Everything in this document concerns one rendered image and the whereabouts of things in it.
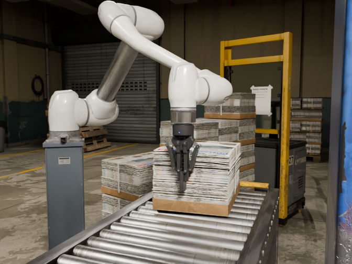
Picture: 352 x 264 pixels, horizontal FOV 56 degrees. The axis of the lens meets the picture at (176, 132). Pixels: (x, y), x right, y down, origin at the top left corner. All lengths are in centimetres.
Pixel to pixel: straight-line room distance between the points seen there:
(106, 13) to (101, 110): 58
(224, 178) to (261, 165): 242
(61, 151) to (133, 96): 819
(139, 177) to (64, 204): 45
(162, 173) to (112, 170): 98
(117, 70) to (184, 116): 70
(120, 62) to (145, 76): 810
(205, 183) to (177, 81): 38
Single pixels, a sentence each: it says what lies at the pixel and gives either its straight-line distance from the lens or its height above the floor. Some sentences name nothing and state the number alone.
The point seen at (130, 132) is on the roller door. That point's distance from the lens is 1006.
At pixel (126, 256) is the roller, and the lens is 96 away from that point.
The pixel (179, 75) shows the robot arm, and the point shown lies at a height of 130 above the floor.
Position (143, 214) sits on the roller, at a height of 80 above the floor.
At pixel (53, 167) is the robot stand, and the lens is 185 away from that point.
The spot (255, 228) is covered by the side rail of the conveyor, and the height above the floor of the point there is 80.
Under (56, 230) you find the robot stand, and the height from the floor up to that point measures 53.
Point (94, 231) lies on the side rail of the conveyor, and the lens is 113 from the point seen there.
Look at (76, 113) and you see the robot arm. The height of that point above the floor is 115.
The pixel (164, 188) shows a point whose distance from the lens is 126.
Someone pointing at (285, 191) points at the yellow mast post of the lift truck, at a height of 36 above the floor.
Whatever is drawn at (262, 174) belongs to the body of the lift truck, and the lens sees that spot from 362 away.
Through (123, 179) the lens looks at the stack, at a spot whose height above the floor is 73.
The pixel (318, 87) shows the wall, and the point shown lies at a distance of 883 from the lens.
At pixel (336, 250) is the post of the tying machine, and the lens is 22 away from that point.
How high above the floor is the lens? 121
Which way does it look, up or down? 5 degrees down
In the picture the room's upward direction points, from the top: straight up
